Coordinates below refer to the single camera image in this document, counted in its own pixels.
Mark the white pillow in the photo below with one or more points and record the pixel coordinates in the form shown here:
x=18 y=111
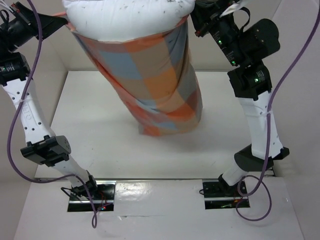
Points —
x=124 y=20

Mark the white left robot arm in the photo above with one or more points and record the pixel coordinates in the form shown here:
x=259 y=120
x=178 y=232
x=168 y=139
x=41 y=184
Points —
x=43 y=146

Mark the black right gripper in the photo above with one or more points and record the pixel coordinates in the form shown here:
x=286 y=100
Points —
x=200 y=19

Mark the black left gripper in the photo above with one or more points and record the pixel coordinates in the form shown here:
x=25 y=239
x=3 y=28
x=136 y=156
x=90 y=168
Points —
x=22 y=16

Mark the orange grey checked pillowcase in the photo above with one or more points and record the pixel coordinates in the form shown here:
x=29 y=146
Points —
x=153 y=77

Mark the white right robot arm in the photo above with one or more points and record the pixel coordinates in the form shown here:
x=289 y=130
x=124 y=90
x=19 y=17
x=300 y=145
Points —
x=252 y=87

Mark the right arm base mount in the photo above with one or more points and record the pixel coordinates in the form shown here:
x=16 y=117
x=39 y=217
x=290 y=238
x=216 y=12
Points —
x=215 y=198

